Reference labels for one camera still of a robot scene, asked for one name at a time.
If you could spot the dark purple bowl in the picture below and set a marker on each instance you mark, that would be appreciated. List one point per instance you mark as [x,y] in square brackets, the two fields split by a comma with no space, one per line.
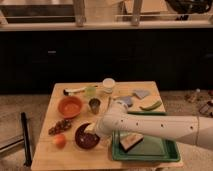
[85,140]

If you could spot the brown sponge block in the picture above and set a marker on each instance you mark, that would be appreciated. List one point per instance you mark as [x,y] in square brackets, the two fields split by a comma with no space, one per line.
[130,140]

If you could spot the black bar stand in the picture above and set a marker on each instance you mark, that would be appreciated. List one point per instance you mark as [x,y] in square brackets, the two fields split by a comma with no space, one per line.
[27,149]

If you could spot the metal fork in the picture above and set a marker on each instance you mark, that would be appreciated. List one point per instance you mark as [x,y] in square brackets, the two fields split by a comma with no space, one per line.
[109,102]

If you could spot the blue sponge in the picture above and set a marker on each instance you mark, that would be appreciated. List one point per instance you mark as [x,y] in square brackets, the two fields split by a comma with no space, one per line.
[126,99]

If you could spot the small metal cup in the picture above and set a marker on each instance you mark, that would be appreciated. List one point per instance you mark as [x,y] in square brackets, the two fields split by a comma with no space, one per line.
[94,104]

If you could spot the white handled brush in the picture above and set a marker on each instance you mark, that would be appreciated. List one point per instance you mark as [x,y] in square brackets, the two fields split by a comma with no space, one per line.
[70,92]

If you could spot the green plastic tray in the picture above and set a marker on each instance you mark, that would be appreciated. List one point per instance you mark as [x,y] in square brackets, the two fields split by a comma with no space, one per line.
[149,149]

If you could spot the grey blue cloth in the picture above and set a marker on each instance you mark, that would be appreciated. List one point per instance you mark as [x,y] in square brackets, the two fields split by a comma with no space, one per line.
[141,93]

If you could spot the light green cup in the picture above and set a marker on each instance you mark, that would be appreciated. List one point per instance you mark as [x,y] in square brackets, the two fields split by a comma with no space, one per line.
[90,91]

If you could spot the orange fruit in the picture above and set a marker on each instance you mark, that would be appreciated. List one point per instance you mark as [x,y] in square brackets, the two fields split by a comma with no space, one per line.
[59,140]

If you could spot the orange bowl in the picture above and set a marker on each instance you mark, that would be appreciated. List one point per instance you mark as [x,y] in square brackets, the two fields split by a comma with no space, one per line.
[70,107]

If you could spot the white cup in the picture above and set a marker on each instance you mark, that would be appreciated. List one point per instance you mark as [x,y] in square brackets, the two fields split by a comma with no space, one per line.
[108,85]

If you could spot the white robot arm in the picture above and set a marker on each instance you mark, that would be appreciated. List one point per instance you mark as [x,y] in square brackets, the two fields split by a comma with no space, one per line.
[192,130]

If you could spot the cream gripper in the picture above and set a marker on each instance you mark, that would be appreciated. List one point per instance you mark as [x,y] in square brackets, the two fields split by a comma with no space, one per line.
[91,128]

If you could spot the bunch of dark grapes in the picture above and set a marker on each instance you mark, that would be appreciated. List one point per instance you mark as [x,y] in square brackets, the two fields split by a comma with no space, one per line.
[59,127]

